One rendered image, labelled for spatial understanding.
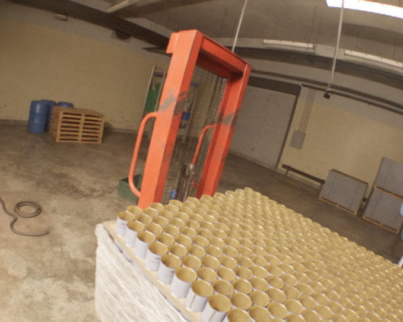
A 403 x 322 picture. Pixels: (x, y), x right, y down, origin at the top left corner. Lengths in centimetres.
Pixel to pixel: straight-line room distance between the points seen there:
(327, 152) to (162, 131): 879
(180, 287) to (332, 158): 915
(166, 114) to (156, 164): 26
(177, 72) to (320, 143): 883
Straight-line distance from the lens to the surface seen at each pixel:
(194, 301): 69
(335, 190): 795
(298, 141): 978
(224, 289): 77
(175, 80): 118
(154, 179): 124
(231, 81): 165
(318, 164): 971
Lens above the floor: 168
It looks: 12 degrees down
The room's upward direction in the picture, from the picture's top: 15 degrees clockwise
